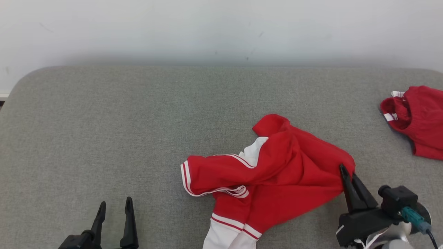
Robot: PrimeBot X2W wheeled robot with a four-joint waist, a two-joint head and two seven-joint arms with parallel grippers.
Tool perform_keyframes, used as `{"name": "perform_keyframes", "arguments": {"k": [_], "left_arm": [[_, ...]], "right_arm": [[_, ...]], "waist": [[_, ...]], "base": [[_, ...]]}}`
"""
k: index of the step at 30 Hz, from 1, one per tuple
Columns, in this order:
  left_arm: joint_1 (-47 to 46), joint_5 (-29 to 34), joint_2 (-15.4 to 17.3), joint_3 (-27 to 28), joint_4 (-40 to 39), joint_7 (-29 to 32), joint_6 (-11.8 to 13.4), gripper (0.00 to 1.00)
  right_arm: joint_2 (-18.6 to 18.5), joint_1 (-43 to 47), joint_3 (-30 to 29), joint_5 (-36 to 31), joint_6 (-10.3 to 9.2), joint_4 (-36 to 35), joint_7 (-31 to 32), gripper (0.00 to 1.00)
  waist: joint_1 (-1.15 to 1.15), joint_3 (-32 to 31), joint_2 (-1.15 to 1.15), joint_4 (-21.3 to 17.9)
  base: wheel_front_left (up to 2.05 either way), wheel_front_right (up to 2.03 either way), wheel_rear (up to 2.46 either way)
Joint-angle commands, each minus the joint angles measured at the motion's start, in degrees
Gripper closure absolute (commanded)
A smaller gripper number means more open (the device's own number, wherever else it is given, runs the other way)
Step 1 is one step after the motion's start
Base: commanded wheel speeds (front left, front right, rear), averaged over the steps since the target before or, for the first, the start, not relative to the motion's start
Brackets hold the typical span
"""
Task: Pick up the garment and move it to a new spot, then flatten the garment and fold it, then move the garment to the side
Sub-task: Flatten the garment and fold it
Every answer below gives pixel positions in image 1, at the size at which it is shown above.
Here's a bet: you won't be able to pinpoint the teal right cable connector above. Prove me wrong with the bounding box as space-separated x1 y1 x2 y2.
401 206 431 234

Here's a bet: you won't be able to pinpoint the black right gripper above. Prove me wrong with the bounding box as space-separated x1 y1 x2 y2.
336 164 402 248

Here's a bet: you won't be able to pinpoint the red jersey with white trim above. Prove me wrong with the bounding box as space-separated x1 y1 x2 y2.
180 114 356 249

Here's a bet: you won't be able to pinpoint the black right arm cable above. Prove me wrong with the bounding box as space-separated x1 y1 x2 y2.
426 229 441 249

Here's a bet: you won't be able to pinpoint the red shorts with white stripe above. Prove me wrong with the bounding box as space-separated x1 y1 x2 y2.
380 85 443 160

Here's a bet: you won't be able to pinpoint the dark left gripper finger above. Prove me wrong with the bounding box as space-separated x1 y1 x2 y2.
91 201 107 248
120 197 139 249

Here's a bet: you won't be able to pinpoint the grey fabric sofa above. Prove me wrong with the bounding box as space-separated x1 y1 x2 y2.
0 66 443 249

